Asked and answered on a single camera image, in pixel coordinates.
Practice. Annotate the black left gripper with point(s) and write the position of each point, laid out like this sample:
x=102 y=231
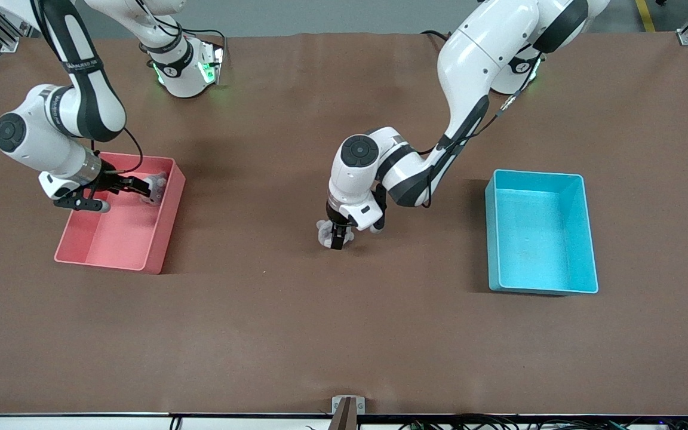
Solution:
x=338 y=230

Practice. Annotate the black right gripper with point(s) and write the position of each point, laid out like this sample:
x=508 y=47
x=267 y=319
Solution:
x=110 y=180

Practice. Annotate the grey plush Totoro toy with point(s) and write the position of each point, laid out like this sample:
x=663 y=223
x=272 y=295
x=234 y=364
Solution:
x=323 y=230
x=159 y=179

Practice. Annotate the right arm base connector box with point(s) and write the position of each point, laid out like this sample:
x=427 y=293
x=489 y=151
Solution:
x=209 y=65

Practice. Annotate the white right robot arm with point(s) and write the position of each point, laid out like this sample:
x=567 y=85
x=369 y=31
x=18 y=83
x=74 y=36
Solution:
x=39 y=143

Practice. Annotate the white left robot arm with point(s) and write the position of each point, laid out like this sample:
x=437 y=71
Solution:
x=475 y=60

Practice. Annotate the pink plastic box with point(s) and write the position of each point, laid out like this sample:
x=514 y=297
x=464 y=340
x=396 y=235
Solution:
x=117 y=233

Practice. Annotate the blue plastic box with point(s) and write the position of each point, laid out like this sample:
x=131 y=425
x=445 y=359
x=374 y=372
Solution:
x=541 y=239

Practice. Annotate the brown table cover mat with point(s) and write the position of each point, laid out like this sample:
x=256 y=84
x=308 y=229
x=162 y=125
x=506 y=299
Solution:
x=344 y=328

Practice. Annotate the brown stand pole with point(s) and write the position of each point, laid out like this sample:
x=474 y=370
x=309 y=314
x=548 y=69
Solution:
x=344 y=419

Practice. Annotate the silver bracket plate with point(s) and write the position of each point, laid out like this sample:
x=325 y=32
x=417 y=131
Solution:
x=359 y=405

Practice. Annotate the white table edge rail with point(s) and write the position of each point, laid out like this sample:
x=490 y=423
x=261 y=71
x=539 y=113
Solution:
x=81 y=424

